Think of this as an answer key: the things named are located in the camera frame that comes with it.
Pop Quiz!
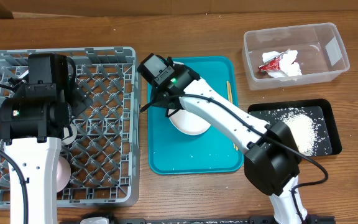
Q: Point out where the large white plate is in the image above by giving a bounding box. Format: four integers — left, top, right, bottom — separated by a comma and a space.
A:
166, 109, 211, 136

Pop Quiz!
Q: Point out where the cream white cup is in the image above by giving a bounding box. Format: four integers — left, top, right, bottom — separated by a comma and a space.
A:
62, 123, 77, 146

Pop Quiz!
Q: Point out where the red snack wrapper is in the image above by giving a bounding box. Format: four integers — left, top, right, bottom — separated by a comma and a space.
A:
259, 55, 282, 72

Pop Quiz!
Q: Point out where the white napkin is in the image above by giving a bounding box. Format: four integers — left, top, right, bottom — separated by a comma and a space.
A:
262, 49, 302, 78

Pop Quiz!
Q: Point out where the pink shallow bowl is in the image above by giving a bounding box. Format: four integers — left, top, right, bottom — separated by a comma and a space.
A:
56, 156, 71, 192

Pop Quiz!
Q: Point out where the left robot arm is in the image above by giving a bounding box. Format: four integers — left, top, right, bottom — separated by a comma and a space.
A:
0, 53, 92, 223

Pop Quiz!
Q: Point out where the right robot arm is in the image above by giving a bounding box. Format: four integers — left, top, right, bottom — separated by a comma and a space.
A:
137, 54, 308, 223

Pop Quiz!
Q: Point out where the clear plastic waste bin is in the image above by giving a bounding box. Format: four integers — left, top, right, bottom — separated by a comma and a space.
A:
242, 23, 350, 90

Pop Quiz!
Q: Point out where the teal plastic serving tray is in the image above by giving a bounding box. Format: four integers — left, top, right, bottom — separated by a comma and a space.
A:
147, 56, 244, 175

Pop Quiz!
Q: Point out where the grey plastic dish rack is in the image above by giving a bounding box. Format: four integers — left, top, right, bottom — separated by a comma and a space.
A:
0, 47, 141, 209

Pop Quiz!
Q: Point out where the pile of white rice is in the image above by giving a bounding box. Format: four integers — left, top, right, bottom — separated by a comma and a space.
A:
265, 107, 331, 157

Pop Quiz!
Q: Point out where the black rectangular tray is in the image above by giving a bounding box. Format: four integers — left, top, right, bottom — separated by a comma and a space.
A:
248, 98, 342, 156

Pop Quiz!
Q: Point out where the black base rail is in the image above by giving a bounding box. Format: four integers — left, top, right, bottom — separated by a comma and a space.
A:
59, 213, 337, 224

